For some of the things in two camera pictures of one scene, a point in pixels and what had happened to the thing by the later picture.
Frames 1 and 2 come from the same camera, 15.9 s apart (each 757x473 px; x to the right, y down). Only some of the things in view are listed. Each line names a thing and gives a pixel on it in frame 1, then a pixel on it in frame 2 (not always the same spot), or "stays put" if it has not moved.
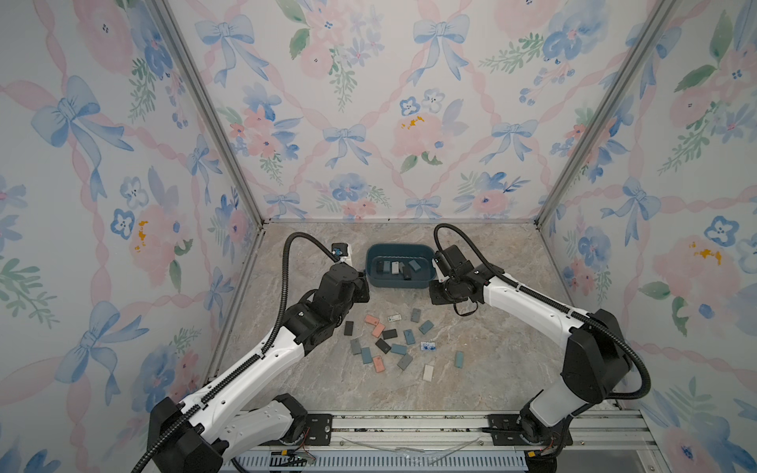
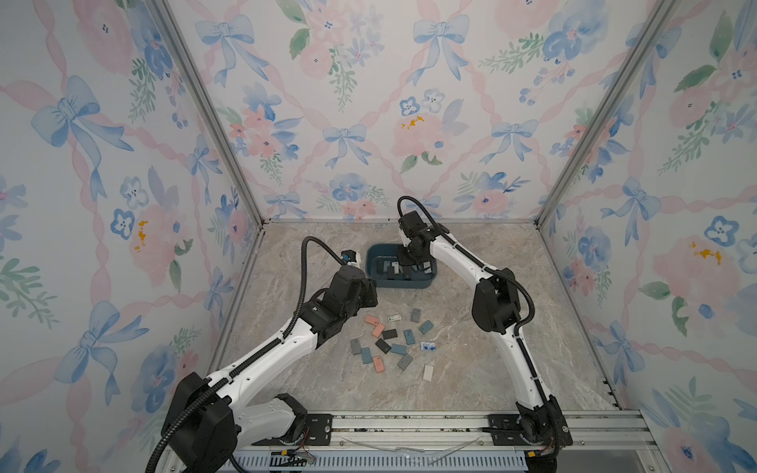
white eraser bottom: x=428 y=372 stays put
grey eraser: x=356 y=346 stays put
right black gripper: x=434 y=293 → x=405 y=261
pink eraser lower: x=378 y=330 stays put
